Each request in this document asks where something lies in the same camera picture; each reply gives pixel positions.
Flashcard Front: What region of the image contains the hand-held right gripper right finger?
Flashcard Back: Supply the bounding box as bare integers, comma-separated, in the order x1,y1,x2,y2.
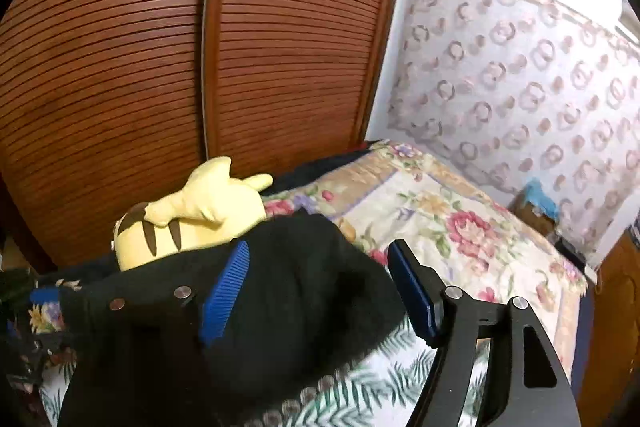
387,241,581,427

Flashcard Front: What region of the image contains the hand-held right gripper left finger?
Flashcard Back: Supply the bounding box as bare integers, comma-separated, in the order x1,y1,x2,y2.
60,239,251,427

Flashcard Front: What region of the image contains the black printed t-shirt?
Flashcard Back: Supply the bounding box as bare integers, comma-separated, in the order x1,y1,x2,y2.
55,209,408,427

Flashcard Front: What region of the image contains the yellow plush toy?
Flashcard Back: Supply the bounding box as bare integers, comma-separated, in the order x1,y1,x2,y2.
111,156,275,272

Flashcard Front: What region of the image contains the floral blanket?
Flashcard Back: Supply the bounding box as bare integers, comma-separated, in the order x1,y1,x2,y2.
262,139,588,368

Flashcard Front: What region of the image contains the leaf print bedsheet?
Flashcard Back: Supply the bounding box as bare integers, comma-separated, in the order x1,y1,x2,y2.
37,322,491,427

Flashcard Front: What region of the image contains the cardboard box with blue cloth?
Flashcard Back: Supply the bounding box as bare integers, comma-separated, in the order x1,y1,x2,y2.
507,179,560,238

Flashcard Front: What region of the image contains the navy cloth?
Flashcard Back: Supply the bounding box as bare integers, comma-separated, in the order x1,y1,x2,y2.
260,147,376,195

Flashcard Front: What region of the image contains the dark floral cloth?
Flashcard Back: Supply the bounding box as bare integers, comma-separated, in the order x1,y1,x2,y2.
5,272,76,388

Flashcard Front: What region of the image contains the wooden cabinet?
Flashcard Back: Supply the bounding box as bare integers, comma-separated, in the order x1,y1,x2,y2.
575,227,640,418

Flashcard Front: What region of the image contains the circle patterned curtain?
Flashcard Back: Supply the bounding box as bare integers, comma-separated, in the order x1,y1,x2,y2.
387,0,640,253

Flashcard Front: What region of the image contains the wooden louvered wardrobe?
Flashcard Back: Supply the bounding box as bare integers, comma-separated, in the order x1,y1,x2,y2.
0,0,408,273

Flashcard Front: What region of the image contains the beige air conditioner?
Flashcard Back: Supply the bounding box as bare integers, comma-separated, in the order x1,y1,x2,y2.
616,0,640,38

